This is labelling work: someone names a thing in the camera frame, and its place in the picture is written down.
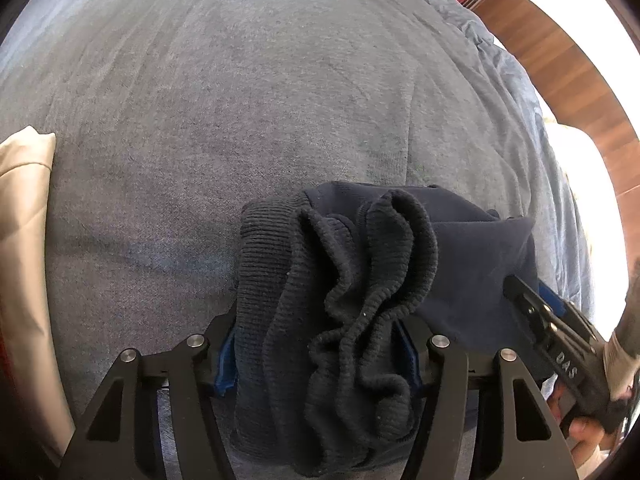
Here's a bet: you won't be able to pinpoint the dark navy pants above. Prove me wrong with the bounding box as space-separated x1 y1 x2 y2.
233 182 549 477

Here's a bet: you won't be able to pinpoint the person's right hand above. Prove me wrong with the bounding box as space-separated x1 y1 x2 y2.
547 380 616 464

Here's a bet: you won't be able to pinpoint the white pillow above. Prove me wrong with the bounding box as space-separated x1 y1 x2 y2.
538 99 629 337

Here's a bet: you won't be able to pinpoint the cream fruit-print pillow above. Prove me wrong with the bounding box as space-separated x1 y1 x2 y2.
1 126 75 463

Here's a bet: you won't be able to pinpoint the wooden headboard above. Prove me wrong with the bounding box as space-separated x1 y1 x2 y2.
471 0 639 254

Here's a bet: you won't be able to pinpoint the blue-grey bed blanket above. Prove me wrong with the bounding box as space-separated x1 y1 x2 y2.
1 0 589 479

